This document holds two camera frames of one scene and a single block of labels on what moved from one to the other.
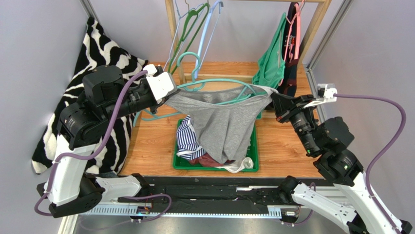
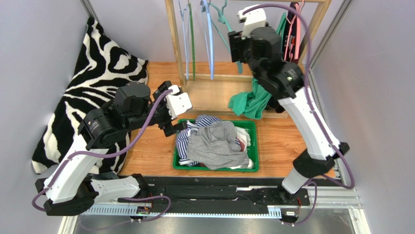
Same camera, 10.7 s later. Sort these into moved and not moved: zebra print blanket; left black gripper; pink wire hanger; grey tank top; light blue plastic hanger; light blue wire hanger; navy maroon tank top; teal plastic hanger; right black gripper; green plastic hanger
Moved: teal plastic hanger; light blue plastic hanger; right black gripper; grey tank top; left black gripper; green plastic hanger; light blue wire hanger
Not moved: zebra print blanket; pink wire hanger; navy maroon tank top
